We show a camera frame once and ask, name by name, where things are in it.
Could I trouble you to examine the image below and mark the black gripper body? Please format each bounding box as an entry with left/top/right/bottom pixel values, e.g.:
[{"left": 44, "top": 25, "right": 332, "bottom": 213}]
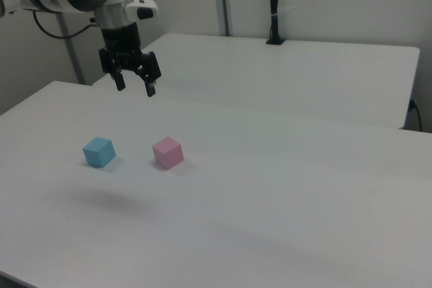
[{"left": 100, "top": 22, "right": 143, "bottom": 70}]

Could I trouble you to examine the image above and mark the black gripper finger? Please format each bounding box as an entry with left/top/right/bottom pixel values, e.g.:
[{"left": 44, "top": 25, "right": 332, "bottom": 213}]
[
  {"left": 134, "top": 51, "right": 163, "bottom": 98},
  {"left": 98, "top": 47, "right": 127, "bottom": 92}
]

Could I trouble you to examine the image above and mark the blue cube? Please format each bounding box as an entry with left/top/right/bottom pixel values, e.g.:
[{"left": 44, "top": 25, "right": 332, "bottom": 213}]
[{"left": 82, "top": 136, "right": 117, "bottom": 169}]

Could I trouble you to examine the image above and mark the pink cube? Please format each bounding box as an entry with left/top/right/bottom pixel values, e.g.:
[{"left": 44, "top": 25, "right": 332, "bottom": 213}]
[{"left": 151, "top": 136, "right": 185, "bottom": 170}]

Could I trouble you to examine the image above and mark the white side table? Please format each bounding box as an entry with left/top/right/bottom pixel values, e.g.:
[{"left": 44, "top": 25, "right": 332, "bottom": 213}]
[{"left": 91, "top": 32, "right": 421, "bottom": 130}]

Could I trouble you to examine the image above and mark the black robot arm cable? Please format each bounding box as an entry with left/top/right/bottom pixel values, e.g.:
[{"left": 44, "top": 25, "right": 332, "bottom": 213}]
[{"left": 32, "top": 9, "right": 97, "bottom": 40}]

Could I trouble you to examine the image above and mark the black cable behind table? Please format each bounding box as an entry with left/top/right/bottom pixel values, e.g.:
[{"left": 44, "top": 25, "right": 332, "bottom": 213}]
[{"left": 409, "top": 97, "right": 423, "bottom": 132}]

